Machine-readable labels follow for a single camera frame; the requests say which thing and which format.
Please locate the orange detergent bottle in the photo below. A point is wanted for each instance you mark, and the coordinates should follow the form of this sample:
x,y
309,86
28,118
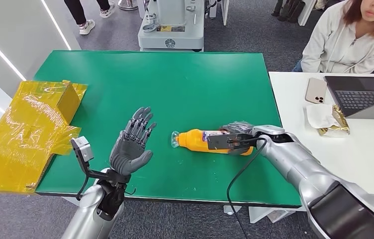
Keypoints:
x,y
190,142

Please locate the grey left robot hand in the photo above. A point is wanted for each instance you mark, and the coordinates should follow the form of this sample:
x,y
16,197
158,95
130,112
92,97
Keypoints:
x,y
127,155

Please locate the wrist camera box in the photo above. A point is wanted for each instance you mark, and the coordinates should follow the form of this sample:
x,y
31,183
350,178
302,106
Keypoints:
x,y
83,150
220,142

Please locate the white furniture panel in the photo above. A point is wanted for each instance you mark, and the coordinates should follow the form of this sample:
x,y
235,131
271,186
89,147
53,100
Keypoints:
x,y
305,13

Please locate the dark grey laptop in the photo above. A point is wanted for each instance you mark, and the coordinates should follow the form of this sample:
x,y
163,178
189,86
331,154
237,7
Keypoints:
x,y
361,95

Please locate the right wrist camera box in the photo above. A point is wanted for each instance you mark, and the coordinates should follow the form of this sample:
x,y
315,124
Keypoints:
x,y
220,142

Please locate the chrome stand base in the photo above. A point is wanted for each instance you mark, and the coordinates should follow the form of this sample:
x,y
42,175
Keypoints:
x,y
127,5

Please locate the white table foot bracket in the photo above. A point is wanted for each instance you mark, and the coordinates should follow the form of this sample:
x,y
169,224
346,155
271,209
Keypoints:
x,y
231,209
262,214
70,201

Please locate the grey machine base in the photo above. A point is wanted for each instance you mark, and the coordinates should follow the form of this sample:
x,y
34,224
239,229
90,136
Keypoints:
x,y
173,36

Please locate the gold foil wrapper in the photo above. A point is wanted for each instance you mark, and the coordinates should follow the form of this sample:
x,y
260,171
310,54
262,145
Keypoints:
x,y
340,120

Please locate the black furniture legs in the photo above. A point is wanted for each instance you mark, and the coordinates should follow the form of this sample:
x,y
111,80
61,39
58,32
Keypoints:
x,y
287,10

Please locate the beige smartphone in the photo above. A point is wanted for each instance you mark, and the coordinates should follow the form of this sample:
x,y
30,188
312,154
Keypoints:
x,y
315,90

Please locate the yellow taped cardboard box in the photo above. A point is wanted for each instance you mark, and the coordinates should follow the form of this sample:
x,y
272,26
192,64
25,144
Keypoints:
x,y
19,138

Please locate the green table mat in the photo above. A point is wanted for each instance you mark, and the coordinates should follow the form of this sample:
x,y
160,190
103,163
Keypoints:
x,y
173,85

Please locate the white table leg panel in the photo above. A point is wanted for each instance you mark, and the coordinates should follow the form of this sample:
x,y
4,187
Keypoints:
x,y
224,10

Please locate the white desk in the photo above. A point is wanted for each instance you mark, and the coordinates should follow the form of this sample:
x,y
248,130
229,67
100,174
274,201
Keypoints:
x,y
355,158

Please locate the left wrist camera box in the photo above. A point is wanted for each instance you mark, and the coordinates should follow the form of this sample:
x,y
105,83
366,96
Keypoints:
x,y
83,150

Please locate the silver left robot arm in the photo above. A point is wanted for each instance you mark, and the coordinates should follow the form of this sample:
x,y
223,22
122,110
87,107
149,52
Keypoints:
x,y
88,217

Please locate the seated person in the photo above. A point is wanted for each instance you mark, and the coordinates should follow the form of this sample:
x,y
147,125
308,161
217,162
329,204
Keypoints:
x,y
338,43

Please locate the white paper tissue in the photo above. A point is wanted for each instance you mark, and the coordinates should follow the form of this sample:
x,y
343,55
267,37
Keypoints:
x,y
318,115

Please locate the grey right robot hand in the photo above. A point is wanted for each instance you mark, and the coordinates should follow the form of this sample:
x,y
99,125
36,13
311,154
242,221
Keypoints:
x,y
238,127

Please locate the standing person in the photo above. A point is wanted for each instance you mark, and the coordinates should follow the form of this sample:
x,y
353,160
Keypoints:
x,y
75,10

